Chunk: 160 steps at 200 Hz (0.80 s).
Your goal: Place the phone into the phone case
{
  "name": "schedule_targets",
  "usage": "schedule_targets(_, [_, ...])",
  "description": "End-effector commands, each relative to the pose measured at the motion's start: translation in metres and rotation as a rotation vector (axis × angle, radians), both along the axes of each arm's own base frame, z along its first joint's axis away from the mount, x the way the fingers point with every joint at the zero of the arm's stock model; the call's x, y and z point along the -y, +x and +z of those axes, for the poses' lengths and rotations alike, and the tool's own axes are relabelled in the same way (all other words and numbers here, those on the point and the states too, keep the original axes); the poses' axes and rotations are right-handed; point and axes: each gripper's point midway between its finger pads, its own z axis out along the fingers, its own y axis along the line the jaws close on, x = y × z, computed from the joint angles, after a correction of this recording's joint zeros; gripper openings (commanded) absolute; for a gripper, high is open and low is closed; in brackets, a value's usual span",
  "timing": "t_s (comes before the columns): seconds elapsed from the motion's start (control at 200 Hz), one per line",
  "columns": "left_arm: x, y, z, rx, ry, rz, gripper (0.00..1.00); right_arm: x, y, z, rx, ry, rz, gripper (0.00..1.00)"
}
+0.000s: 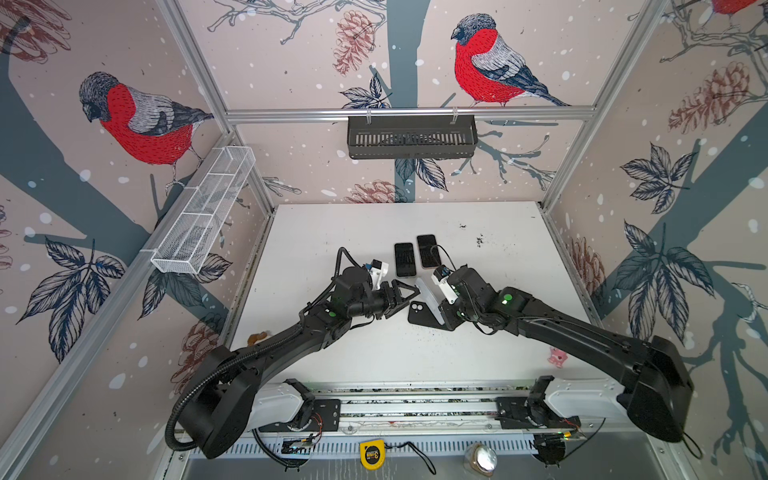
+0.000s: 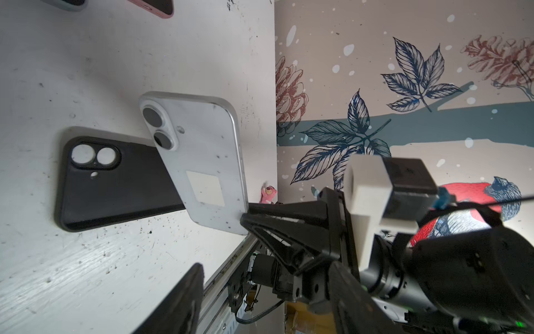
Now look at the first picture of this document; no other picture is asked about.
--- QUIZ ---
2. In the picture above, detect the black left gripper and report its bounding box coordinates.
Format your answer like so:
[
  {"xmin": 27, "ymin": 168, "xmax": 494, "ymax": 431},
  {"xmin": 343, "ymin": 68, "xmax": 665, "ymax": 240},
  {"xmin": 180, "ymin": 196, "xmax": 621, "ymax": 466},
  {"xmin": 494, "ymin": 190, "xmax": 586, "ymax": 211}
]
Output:
[{"xmin": 347, "ymin": 279, "xmax": 419, "ymax": 319}]

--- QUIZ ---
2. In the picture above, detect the light blue phone case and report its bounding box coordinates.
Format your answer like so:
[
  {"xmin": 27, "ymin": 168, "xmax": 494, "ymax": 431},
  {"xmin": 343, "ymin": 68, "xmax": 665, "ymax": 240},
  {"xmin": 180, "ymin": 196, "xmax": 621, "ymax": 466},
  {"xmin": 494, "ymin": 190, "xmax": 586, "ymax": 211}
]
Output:
[{"xmin": 394, "ymin": 242, "xmax": 418, "ymax": 278}]

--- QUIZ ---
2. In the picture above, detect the pink phone case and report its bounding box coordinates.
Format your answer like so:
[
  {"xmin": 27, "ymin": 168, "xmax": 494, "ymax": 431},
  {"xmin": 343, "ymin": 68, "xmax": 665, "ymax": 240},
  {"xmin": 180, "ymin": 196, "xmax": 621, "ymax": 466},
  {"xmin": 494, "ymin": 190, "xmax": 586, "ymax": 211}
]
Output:
[{"xmin": 416, "ymin": 233, "xmax": 443, "ymax": 269}]

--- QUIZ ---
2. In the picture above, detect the white phone camera up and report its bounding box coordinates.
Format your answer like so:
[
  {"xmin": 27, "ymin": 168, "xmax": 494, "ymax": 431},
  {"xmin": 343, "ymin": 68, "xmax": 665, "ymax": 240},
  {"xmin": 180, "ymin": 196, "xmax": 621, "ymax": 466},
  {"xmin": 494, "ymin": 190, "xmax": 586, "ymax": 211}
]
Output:
[{"xmin": 416, "ymin": 277, "xmax": 441, "ymax": 317}]

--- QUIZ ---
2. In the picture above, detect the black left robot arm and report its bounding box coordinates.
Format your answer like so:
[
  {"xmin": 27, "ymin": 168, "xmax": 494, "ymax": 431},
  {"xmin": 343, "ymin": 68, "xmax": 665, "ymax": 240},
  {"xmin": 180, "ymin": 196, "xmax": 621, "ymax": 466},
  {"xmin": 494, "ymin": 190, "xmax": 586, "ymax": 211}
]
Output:
[{"xmin": 164, "ymin": 260, "xmax": 420, "ymax": 459}]

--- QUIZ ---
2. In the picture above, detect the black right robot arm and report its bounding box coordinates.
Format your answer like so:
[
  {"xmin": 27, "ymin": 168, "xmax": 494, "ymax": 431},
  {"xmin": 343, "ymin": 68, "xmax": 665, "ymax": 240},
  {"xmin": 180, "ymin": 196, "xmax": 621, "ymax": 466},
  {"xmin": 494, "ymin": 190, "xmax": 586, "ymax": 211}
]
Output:
[{"xmin": 432, "ymin": 265, "xmax": 694, "ymax": 443}]

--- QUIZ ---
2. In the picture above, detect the pink small object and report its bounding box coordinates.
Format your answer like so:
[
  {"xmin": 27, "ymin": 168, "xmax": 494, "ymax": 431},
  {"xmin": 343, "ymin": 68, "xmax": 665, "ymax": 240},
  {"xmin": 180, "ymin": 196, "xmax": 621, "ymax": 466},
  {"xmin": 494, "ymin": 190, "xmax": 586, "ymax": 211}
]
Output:
[{"xmin": 548, "ymin": 347, "xmax": 569, "ymax": 369}]

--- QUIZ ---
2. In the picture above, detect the brown paw shaped toy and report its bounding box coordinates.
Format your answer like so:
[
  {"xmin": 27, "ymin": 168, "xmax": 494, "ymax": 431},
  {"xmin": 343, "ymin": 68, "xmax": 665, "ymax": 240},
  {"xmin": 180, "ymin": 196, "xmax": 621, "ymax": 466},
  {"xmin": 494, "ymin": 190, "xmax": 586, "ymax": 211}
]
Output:
[{"xmin": 247, "ymin": 331, "xmax": 269, "ymax": 346}]

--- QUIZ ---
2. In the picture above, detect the yellow tape measure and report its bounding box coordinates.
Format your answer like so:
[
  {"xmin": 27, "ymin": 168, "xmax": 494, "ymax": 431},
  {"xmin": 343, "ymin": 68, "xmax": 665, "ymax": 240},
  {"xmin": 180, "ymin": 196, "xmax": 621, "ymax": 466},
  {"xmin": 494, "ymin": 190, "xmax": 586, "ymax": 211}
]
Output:
[{"xmin": 359, "ymin": 439, "xmax": 387, "ymax": 471}]

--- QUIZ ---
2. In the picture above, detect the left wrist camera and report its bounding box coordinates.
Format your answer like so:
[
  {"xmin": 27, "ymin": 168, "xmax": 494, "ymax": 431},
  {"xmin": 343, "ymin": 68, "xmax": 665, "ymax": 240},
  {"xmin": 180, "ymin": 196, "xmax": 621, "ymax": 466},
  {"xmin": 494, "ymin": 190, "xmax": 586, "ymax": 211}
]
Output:
[{"xmin": 365, "ymin": 259, "xmax": 389, "ymax": 291}]

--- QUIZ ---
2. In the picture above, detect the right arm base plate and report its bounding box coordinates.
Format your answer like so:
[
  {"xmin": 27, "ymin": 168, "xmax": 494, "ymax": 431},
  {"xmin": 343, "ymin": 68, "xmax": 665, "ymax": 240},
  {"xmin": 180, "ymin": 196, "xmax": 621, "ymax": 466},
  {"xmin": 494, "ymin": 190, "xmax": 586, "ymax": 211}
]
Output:
[{"xmin": 495, "ymin": 397, "xmax": 581, "ymax": 430}]

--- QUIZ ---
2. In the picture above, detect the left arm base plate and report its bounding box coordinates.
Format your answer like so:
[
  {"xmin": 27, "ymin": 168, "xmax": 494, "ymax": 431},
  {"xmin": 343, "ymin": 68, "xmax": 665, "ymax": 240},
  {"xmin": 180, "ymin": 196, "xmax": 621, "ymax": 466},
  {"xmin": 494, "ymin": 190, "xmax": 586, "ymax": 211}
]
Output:
[{"xmin": 259, "ymin": 399, "xmax": 341, "ymax": 433}]

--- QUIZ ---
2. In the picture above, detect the black wire wall basket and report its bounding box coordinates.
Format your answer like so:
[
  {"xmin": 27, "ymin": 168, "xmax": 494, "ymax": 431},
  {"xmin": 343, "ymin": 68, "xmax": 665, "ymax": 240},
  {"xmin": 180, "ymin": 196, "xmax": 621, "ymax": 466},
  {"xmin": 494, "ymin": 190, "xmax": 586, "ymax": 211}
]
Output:
[{"xmin": 347, "ymin": 115, "xmax": 478, "ymax": 160}]

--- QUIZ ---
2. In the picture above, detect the white mesh wall shelf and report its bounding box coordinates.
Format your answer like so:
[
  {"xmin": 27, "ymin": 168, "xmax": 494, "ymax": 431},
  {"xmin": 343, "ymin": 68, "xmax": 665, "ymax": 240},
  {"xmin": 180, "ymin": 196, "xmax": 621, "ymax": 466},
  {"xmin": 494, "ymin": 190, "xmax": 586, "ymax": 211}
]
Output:
[{"xmin": 152, "ymin": 146, "xmax": 255, "ymax": 275}]

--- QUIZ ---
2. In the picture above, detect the horizontal aluminium rail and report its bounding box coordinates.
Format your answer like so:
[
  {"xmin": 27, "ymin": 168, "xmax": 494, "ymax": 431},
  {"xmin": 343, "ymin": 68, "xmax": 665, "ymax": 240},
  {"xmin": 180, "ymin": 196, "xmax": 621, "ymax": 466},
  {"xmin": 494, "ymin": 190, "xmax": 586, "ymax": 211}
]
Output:
[{"xmin": 225, "ymin": 106, "xmax": 597, "ymax": 125}]

